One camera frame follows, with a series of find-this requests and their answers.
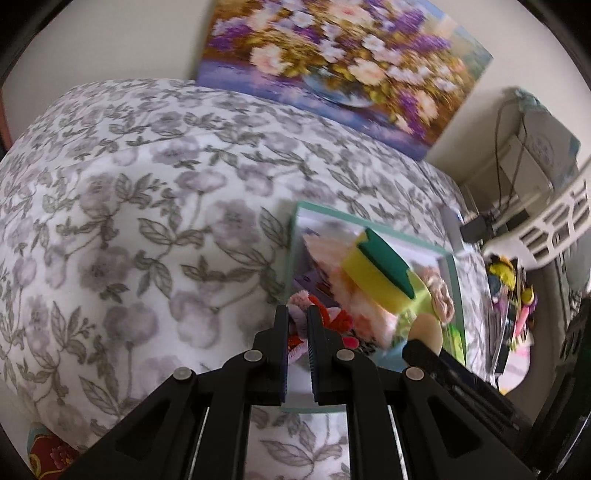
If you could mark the beige round puff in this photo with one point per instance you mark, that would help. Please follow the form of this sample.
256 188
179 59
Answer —
427 334

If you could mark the green box with white inside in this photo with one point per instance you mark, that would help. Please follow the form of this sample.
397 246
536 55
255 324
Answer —
369 221

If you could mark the pink floral scrunchie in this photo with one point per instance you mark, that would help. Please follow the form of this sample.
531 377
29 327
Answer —
438 290

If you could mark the lime green cloth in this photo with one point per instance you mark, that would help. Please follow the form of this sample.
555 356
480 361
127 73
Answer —
418 300

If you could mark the green and yellow sponge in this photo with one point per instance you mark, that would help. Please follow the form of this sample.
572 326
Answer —
378 270

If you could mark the black power adapter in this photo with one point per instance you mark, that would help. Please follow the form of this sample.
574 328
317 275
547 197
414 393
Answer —
478 228

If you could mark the pile of colourful clutter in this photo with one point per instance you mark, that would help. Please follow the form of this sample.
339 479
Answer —
512 304

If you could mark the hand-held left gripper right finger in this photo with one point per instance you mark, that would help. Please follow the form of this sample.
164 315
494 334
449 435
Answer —
315 369

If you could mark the white appliance with blue cover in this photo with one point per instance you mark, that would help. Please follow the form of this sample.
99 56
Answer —
542 138

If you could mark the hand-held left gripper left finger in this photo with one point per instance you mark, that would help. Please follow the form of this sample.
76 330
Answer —
282 369

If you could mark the pink fluffy towel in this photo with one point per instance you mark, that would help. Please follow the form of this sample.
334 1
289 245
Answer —
344 258

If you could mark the red flower hair clip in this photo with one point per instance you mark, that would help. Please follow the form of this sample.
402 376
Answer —
339 321

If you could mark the green tissue packet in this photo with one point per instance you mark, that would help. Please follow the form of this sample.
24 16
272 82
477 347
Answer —
454 344

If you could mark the white plastic basket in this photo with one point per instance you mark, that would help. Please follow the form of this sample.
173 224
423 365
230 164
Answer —
545 226

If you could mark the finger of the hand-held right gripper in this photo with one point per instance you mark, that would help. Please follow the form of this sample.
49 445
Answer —
452 378

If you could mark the flower painting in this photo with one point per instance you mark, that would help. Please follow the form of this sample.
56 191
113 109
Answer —
351 60

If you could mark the red patterned rug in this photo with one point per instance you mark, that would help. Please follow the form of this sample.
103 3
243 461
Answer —
51 454

